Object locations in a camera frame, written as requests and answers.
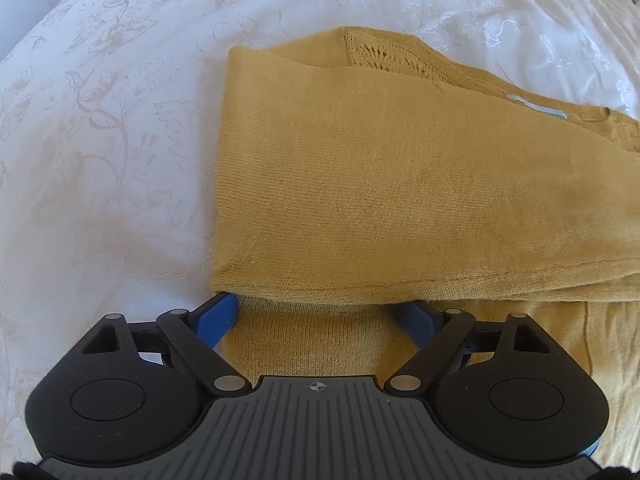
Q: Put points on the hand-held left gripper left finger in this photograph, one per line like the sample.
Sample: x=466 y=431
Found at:
x=220 y=312

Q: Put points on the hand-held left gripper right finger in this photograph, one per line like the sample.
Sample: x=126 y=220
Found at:
x=415 y=316

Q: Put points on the yellow knit sweater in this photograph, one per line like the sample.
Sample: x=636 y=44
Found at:
x=400 y=185

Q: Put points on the white embroidered bedspread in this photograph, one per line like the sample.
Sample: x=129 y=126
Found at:
x=100 y=160

